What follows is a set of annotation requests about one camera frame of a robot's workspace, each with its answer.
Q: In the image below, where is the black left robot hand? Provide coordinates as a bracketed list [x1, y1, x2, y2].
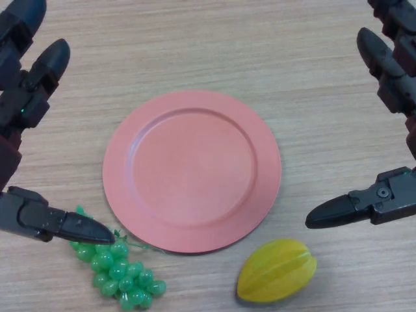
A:
[0, 0, 116, 245]

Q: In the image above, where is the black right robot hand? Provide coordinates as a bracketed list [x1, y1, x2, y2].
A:
[304, 0, 416, 230]

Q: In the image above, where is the green plastic grape bunch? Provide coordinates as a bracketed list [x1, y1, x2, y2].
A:
[67, 203, 168, 311]

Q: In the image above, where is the pink round plate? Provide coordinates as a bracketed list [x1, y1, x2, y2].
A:
[101, 90, 281, 255]

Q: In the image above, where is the yellow starfruit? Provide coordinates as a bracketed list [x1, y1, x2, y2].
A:
[235, 239, 318, 302]

